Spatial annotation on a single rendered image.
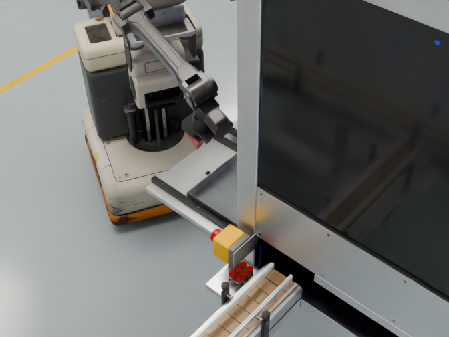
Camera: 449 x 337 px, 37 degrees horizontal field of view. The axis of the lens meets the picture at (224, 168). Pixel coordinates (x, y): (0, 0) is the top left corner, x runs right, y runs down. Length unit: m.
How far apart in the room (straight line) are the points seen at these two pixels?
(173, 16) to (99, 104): 0.69
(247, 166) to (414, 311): 0.52
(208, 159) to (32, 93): 2.07
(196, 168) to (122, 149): 1.05
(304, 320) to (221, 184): 0.51
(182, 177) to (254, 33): 0.87
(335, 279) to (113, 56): 1.62
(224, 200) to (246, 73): 0.69
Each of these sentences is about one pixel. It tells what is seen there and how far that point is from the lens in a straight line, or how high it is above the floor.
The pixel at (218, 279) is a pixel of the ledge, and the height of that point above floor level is 0.88.
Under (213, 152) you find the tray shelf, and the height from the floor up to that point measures 0.88.
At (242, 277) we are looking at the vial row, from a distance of 1.85.
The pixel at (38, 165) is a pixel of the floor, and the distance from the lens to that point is 3.63.
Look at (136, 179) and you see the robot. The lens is 3.04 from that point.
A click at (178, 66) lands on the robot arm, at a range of 1.84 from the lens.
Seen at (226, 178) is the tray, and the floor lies 0.88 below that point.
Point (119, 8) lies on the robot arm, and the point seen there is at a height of 1.39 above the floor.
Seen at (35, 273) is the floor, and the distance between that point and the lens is 3.15.
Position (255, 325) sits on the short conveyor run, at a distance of 1.75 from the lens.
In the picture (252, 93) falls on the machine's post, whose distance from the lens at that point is 1.50.
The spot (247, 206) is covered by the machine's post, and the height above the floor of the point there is 1.11.
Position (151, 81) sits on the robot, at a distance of 2.72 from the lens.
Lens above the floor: 2.40
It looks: 44 degrees down
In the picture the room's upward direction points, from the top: 1 degrees counter-clockwise
